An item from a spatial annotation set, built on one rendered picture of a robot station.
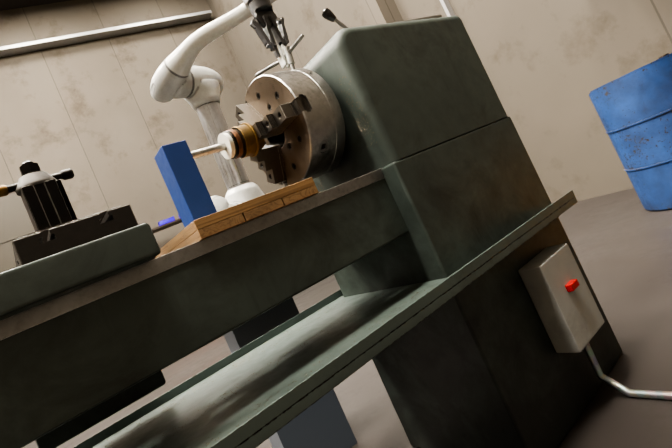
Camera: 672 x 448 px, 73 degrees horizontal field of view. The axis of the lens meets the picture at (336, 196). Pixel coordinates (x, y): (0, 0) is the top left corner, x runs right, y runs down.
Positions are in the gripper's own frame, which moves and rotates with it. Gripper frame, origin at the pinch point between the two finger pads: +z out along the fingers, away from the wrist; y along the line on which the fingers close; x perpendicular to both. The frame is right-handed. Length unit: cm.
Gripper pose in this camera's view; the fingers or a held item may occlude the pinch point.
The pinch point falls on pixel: (283, 56)
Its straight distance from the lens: 158.3
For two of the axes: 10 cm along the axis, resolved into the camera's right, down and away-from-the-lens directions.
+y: -7.3, 3.1, -6.1
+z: 4.1, 9.1, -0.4
